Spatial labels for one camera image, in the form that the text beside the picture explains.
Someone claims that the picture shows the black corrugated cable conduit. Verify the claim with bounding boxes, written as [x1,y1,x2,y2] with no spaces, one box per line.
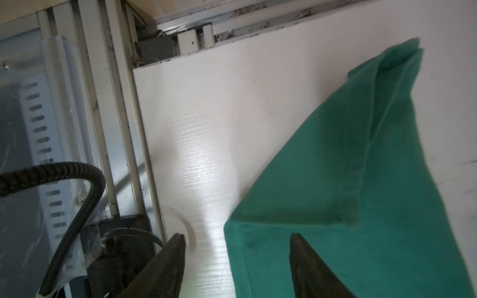
[0,161,107,297]

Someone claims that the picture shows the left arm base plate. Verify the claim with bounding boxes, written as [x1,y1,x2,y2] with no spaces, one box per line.
[79,215,155,298]

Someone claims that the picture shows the green trousers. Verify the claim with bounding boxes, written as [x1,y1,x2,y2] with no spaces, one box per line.
[224,38,474,298]

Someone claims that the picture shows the aluminium front rail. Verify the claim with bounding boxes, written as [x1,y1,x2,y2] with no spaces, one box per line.
[1,1,164,298]

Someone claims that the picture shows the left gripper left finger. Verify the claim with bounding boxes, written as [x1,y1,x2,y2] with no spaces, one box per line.
[119,233,186,298]

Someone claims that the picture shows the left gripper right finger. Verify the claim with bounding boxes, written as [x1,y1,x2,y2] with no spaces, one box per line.
[289,233,355,298]

